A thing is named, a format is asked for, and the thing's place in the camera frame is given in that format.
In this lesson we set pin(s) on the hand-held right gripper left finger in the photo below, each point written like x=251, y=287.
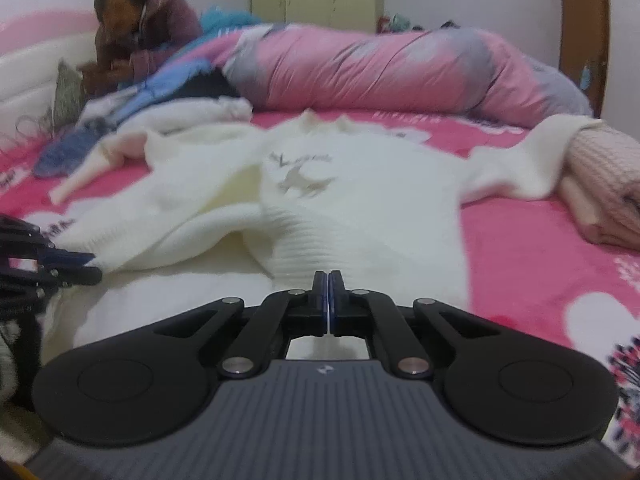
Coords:
x=320, y=300

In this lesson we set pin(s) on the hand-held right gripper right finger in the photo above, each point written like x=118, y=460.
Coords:
x=336, y=300

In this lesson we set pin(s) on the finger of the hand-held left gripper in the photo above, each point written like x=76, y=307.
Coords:
x=70, y=258
x=75, y=276

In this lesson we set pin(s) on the white knit sweater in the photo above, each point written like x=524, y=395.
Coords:
x=350, y=200

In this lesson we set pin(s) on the blue knit garment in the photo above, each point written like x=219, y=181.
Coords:
x=65, y=152

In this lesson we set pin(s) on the green patterned pillow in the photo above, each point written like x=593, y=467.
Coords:
x=67, y=95

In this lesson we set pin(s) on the pink floral bed blanket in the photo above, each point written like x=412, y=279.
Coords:
x=525, y=270

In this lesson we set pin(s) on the pale pink white garment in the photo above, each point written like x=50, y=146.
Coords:
x=200, y=112

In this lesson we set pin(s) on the white pink bed headboard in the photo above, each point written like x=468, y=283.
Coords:
x=30, y=60

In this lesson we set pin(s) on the black garment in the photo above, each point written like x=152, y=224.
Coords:
x=205, y=87

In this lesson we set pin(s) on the pink grey floral duvet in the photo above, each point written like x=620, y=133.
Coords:
x=375, y=70

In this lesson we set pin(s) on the teal striped quilt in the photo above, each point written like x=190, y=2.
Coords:
x=225, y=20

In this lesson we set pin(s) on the pink knit folded sweater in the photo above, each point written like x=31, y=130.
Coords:
x=605, y=180

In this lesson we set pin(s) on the blue hanging door ornament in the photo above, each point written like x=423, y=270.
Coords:
x=586, y=75

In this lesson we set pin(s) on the brown wooden door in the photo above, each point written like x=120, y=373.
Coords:
x=580, y=20

